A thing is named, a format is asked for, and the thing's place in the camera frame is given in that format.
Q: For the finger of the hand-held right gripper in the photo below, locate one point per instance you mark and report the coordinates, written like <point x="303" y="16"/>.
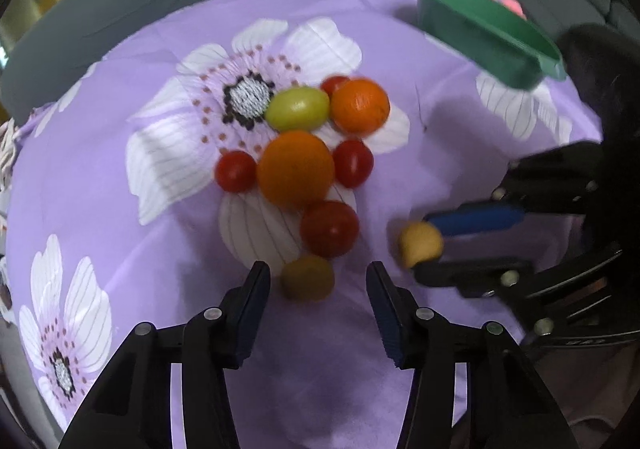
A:
<point x="465" y="274"/>
<point x="475" y="221"/>

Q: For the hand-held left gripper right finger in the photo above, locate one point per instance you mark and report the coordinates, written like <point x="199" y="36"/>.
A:
<point x="387" y="316"/>

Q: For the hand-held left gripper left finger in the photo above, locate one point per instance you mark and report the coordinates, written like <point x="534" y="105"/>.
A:
<point x="252" y="314"/>

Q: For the large red tomato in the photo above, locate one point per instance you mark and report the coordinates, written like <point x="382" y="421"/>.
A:
<point x="329" y="228"/>

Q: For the red cherry tomato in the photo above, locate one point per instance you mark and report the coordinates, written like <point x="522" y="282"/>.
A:
<point x="334" y="83"/>
<point x="353" y="163"/>
<point x="235" y="171"/>

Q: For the green plastic bowl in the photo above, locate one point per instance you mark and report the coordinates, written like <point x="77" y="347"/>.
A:
<point x="480" y="39"/>

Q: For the large orange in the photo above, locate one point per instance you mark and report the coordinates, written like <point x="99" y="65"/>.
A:
<point x="296" y="169"/>

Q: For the green tomato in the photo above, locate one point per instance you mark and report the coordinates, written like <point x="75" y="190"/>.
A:
<point x="297" y="108"/>

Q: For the purple floral blanket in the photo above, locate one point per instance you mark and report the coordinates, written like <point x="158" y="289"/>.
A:
<point x="150" y="229"/>

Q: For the white crochet cloth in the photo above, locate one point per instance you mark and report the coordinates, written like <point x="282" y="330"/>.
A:
<point x="6" y="149"/>

